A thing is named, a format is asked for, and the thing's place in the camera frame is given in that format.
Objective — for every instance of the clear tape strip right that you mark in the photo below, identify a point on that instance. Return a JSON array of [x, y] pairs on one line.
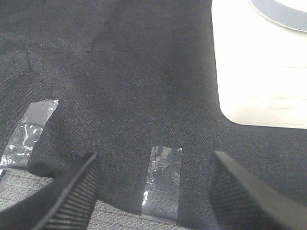
[[27, 133]]

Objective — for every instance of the clear tape strip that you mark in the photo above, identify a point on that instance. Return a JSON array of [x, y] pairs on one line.
[[161, 194], [27, 133]]

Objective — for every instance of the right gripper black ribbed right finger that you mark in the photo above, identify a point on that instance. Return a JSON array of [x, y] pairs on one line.
[[241, 201]]

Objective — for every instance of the clear tape strip centre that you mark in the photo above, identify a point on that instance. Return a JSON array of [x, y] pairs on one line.
[[161, 194]]

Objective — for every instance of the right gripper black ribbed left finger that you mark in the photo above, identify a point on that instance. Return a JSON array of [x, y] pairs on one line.
[[66, 203]]

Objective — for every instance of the black table cloth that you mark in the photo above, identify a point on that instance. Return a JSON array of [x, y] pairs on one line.
[[130, 75]]

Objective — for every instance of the white storage box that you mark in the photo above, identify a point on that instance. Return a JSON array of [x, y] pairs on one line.
[[261, 61]]

